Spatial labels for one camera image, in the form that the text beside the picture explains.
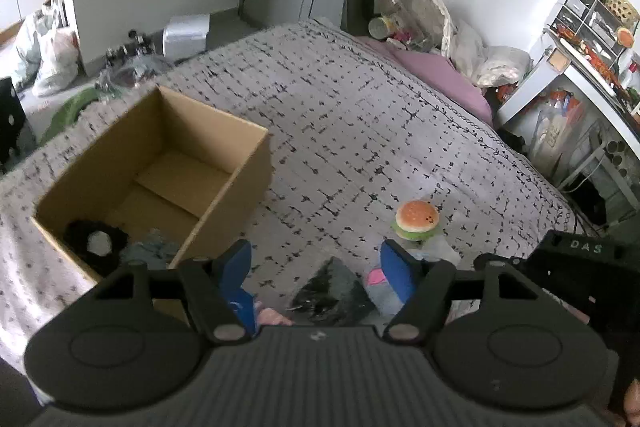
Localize black fluffy plush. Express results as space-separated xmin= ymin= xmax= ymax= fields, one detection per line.
xmin=63 ymin=219 xmax=130 ymax=279

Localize green floor cushion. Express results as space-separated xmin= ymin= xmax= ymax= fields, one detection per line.
xmin=39 ymin=88 xmax=101 ymax=146

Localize printed tin can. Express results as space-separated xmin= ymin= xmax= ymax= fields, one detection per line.
xmin=368 ymin=16 xmax=398 ymax=40

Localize pink pillow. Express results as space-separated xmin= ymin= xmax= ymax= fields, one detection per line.
xmin=357 ymin=36 xmax=495 ymax=124

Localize brown cardboard box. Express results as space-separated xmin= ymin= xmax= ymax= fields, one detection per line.
xmin=31 ymin=85 xmax=273 ymax=310

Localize burger plush toy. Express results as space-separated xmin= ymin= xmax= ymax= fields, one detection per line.
xmin=391 ymin=200 xmax=442 ymax=240

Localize grey-blue soft cloth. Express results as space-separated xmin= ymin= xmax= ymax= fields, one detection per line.
xmin=119 ymin=229 xmax=184 ymax=269

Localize pale blue plastic bag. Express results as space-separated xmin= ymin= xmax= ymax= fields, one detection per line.
xmin=9 ymin=11 xmax=53 ymax=90

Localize clear drawer organizer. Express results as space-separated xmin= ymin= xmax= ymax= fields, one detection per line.
xmin=550 ymin=0 xmax=640 ymax=58

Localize white desk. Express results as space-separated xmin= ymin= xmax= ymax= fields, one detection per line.
xmin=495 ymin=29 xmax=640 ymax=228

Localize woven basket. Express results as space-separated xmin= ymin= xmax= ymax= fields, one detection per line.
xmin=602 ymin=0 xmax=640 ymax=24

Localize white storage box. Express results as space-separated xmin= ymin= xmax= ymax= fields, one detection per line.
xmin=162 ymin=13 xmax=212 ymax=59

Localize clear plastic bag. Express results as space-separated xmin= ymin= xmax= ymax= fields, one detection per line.
xmin=407 ymin=234 xmax=462 ymax=269

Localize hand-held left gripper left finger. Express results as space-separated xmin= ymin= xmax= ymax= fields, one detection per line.
xmin=92 ymin=238 xmax=259 ymax=344

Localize pile of dark floor clutter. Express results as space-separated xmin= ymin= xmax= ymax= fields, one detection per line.
xmin=95 ymin=29 xmax=176 ymax=100

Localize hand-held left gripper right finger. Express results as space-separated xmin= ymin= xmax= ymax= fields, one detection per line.
xmin=381 ymin=238 xmax=548 ymax=344

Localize pink soft item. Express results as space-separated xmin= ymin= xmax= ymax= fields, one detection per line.
xmin=256 ymin=308 xmax=295 ymax=329

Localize black dice stool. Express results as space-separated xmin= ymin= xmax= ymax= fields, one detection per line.
xmin=0 ymin=77 xmax=26 ymax=168

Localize dark plastic bag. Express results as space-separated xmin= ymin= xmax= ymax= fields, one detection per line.
xmin=290 ymin=257 xmax=376 ymax=327

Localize grey and pink plush toy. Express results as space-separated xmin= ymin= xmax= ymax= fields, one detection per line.
xmin=363 ymin=268 xmax=408 ymax=318

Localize crumpled white plastic bags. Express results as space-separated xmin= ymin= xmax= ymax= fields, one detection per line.
xmin=450 ymin=22 xmax=533 ymax=88

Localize white plastic bag red print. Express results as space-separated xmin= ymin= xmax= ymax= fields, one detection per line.
xmin=32 ymin=27 xmax=81 ymax=98

